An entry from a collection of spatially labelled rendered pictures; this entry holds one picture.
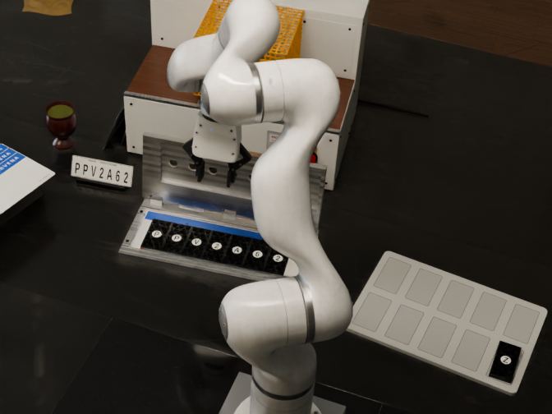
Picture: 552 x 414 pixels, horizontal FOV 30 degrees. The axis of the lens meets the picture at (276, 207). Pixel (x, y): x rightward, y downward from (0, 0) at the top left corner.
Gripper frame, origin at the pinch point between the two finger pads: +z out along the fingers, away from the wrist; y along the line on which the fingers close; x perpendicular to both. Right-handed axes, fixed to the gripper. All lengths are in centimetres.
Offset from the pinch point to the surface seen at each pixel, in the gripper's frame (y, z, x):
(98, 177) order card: -35.3, 19.7, 21.5
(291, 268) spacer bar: 18.6, 22.7, 3.2
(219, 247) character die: 1.0, 22.1, 4.9
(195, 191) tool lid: -8.4, 14.7, 15.2
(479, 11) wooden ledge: 52, 0, 131
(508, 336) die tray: 70, 26, -2
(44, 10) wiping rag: -79, 8, 91
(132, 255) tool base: -18.1, 24.6, -1.8
